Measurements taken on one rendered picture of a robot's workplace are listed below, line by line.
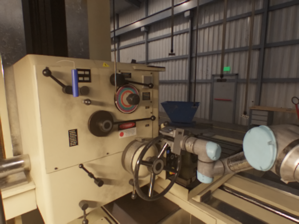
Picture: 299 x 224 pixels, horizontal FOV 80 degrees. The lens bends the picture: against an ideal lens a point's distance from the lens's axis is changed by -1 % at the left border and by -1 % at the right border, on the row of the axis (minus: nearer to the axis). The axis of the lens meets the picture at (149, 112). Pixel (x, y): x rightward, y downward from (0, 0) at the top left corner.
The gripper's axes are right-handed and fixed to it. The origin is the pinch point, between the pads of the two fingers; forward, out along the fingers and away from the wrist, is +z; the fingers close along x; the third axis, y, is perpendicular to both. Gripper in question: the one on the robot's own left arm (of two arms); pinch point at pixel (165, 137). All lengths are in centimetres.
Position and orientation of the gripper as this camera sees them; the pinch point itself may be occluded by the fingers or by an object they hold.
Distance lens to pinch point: 102.6
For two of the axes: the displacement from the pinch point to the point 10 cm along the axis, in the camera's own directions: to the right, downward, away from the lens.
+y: -7.2, -1.2, -6.8
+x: -1.6, 9.9, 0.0
